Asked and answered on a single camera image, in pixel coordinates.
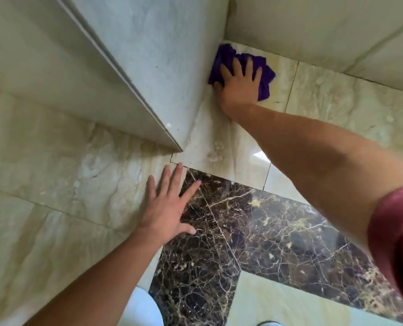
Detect person's right hand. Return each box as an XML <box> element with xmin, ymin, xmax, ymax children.
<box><xmin>213</xmin><ymin>57</ymin><xmax>263</xmax><ymax>116</ymax></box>

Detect person's left hand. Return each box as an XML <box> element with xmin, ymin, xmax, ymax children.
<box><xmin>138</xmin><ymin>162</ymin><xmax>202</xmax><ymax>247</ymax></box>

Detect purple cleaning cloth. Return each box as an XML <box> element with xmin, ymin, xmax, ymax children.
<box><xmin>208</xmin><ymin>43</ymin><xmax>276</xmax><ymax>102</ymax></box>

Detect person's right forearm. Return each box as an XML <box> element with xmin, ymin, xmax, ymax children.
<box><xmin>227</xmin><ymin>104</ymin><xmax>403</xmax><ymax>256</ymax></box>

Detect person's left forearm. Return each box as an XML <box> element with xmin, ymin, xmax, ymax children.
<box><xmin>23</xmin><ymin>229</ymin><xmax>163</xmax><ymax>326</ymax></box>

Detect white trouser knee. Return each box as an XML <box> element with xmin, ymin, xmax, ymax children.
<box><xmin>118</xmin><ymin>286</ymin><xmax>165</xmax><ymax>326</ymax></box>

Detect dark red shirt sleeve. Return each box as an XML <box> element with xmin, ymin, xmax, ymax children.
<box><xmin>367</xmin><ymin>184</ymin><xmax>403</xmax><ymax>324</ymax></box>

